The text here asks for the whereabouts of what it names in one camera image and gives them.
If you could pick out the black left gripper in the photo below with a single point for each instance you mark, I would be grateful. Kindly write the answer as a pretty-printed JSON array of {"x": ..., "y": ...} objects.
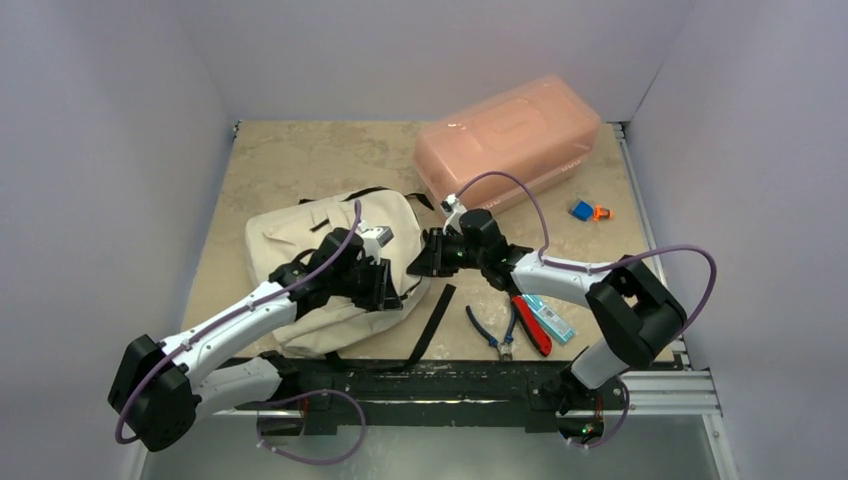
[{"x": 382, "y": 286}]

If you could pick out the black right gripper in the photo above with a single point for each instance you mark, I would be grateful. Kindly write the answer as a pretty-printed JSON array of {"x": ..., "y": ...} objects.
[{"x": 432, "y": 252}]

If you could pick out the beige canvas backpack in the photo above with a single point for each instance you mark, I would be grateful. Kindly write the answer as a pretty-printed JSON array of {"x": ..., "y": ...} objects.
[{"x": 279, "y": 246}]

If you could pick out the teal pencil pack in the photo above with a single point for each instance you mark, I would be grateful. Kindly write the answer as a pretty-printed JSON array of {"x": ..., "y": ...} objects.
[{"x": 554, "y": 325}]

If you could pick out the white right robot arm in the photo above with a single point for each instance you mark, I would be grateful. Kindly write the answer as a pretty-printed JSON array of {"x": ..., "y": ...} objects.
[{"x": 636, "y": 314}]

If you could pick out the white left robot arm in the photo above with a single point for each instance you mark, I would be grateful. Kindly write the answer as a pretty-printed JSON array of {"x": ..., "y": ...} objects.
[{"x": 161, "y": 388}]

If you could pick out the translucent pink plastic box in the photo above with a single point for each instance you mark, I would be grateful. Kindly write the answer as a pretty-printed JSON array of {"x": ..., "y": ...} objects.
[{"x": 530, "y": 137}]

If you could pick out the orange blue small item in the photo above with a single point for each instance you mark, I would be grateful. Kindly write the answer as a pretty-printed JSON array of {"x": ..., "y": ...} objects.
[{"x": 585, "y": 211}]

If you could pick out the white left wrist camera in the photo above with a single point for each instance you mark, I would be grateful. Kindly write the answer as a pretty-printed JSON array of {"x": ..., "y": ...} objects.
[{"x": 374, "y": 240}]

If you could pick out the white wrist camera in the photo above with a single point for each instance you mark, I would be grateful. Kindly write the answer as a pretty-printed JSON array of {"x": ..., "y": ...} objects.
[
  {"x": 374, "y": 240},
  {"x": 453, "y": 210}
]

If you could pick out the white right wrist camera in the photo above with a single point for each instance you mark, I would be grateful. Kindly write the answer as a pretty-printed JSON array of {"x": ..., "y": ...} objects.
[{"x": 453, "y": 210}]

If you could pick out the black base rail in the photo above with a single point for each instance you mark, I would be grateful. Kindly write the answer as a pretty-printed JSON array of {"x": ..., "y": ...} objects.
[{"x": 536, "y": 396}]

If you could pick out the red handled cutter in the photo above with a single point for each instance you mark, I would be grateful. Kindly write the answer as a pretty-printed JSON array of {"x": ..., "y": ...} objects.
[{"x": 533, "y": 330}]

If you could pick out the aluminium frame rail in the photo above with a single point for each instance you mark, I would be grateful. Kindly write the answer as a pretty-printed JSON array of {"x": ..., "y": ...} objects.
[{"x": 682, "y": 391}]

